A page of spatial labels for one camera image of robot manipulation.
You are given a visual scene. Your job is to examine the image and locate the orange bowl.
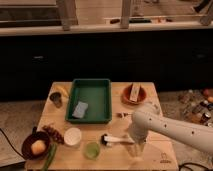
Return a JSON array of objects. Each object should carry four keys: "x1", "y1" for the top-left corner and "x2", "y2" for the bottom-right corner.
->
[{"x1": 121, "y1": 83, "x2": 146, "y2": 105}]

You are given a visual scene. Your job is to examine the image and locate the white dish brush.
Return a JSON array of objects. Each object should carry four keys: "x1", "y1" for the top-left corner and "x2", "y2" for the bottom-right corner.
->
[{"x1": 101, "y1": 134, "x2": 135, "y2": 146}]

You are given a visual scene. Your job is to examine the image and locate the green cup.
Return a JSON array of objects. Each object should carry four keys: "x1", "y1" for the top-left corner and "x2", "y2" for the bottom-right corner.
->
[{"x1": 84, "y1": 142, "x2": 100, "y2": 160}]

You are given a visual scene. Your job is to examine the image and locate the spice bottles on floor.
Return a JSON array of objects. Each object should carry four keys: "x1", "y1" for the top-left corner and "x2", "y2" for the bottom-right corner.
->
[{"x1": 178, "y1": 88, "x2": 213, "y2": 127}]

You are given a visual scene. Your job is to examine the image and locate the brown grape bunch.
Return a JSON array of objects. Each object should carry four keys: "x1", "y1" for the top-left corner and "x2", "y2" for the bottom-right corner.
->
[{"x1": 42, "y1": 125, "x2": 64, "y2": 144}]

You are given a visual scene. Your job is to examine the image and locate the grey blue sponge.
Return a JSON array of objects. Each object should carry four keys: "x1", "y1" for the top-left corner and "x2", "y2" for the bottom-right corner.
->
[{"x1": 72, "y1": 101, "x2": 88, "y2": 119}]

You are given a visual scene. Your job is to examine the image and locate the small cardboard box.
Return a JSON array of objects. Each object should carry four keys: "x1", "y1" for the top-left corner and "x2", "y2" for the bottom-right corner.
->
[{"x1": 130, "y1": 83, "x2": 140, "y2": 102}]

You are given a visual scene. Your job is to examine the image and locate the green plastic tray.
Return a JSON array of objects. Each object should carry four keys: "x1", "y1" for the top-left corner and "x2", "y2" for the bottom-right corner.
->
[{"x1": 65, "y1": 79, "x2": 112, "y2": 124}]

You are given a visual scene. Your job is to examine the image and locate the dark brown bowl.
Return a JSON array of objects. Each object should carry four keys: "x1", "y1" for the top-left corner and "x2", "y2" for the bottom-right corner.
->
[{"x1": 21, "y1": 129, "x2": 50, "y2": 160}]

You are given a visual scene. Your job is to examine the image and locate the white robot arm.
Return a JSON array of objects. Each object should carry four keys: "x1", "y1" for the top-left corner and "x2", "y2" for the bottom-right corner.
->
[{"x1": 128, "y1": 102, "x2": 213, "y2": 156}]

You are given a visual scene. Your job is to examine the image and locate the fork with wooden handle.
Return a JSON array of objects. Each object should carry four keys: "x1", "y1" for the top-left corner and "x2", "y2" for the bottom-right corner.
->
[{"x1": 116, "y1": 112, "x2": 132, "y2": 118}]

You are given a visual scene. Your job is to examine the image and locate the white cup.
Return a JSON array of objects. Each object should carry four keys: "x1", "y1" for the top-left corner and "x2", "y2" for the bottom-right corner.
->
[{"x1": 64, "y1": 127, "x2": 82, "y2": 147}]

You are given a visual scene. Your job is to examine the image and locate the yellow potato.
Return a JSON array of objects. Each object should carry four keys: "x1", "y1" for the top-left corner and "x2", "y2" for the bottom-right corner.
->
[{"x1": 31, "y1": 140, "x2": 46, "y2": 155}]

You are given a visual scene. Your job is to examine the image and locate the yellow banana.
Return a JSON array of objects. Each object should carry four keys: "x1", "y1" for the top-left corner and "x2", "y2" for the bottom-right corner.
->
[{"x1": 55, "y1": 85, "x2": 69, "y2": 98}]

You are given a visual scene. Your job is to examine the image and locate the black cable left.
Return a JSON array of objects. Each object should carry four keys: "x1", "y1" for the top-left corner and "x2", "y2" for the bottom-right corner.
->
[{"x1": 0, "y1": 128, "x2": 26, "y2": 162}]

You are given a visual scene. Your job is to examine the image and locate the green vegetable stalk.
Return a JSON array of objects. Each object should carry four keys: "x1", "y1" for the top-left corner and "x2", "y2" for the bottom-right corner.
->
[{"x1": 41, "y1": 143, "x2": 57, "y2": 171}]

